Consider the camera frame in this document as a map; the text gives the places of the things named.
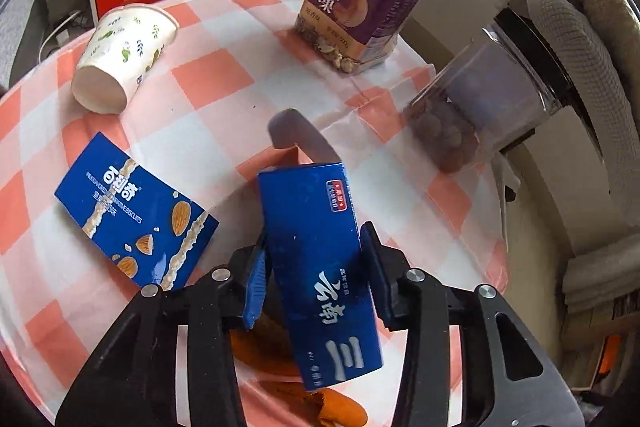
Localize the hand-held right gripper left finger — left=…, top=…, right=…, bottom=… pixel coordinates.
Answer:
left=55, top=234, right=271, bottom=427

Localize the long blue carton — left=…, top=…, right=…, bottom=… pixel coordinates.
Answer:
left=256, top=107, right=386, bottom=394

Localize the grey office chair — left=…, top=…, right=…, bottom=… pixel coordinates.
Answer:
left=492, top=0, right=640, bottom=258

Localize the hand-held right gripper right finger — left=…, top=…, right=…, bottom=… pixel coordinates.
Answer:
left=359, top=222, right=586, bottom=427

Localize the leaf print paper cup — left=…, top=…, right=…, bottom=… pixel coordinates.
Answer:
left=71, top=4, right=180, bottom=115

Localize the white cable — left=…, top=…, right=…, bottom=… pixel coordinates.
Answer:
left=39, top=7, right=97, bottom=64

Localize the clear jar with black lid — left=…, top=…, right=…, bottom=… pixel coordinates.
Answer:
left=402, top=9, right=576, bottom=175

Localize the beige fleece blanket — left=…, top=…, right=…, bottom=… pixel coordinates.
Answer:
left=552, top=0, right=640, bottom=228

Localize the blue almond biscuit box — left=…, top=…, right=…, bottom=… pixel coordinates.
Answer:
left=54, top=132, right=221, bottom=292

